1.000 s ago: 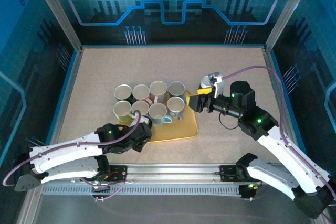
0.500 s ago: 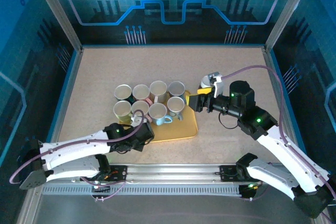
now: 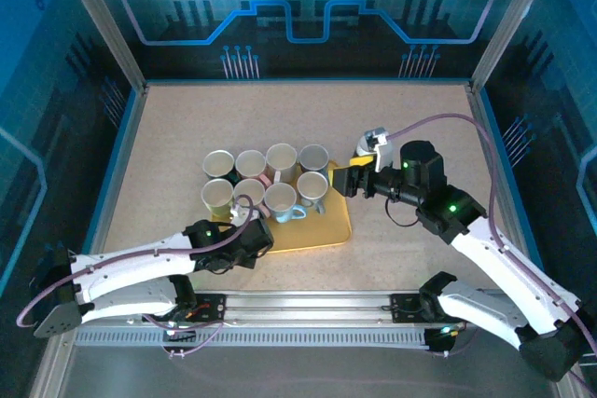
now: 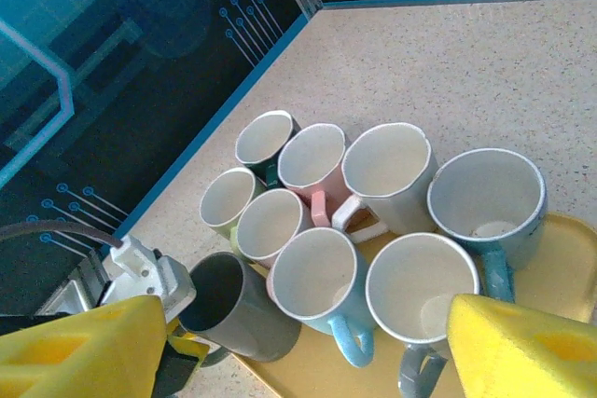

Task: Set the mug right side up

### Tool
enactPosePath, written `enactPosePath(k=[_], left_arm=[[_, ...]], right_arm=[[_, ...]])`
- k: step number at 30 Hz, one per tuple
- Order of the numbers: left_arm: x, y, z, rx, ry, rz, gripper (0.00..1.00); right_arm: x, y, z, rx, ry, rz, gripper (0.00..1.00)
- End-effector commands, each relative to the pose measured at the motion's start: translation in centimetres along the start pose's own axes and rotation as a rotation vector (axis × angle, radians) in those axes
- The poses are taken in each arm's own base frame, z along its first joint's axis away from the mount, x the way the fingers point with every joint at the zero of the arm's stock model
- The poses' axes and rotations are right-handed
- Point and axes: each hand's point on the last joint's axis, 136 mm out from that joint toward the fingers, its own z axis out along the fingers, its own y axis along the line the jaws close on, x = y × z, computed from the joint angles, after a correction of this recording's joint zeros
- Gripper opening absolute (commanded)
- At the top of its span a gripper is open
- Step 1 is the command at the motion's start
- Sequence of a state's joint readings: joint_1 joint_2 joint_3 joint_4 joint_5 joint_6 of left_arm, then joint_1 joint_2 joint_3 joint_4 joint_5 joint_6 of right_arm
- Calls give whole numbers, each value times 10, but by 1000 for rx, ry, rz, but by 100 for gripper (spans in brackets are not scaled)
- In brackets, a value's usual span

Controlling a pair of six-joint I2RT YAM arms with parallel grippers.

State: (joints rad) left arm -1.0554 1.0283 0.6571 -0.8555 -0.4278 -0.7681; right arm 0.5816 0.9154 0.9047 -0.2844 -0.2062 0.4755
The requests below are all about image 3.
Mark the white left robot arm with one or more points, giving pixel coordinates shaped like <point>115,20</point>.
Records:
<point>130,263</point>

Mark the aluminium rail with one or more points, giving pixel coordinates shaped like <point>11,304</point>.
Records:
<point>303,305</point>

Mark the salmon pink mug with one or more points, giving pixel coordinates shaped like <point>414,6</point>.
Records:
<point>251,163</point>

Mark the dark grey mug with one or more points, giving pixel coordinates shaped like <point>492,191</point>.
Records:
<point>313,158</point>

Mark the aluminium frame post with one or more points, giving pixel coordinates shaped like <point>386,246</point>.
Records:
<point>511,20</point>
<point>103,20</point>

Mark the light blue mug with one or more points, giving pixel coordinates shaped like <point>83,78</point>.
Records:
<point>280,202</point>

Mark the light green mug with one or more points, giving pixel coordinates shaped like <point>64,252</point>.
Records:
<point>217,195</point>

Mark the white mug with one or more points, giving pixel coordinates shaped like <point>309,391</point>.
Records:
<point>281,160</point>

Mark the dark green mug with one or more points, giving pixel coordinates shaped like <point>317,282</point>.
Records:
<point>218,164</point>

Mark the yellow tray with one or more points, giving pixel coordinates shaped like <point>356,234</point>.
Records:
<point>317,230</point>

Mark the light pink mug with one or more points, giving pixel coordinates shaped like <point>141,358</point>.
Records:
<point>249,190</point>

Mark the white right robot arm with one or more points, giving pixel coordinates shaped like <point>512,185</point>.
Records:
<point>503,267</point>

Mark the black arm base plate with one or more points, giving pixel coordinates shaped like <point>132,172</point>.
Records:
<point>401,309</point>
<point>217,307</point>

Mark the blue edged side rail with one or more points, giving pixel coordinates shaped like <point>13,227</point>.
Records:
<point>128,137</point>
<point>482,113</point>

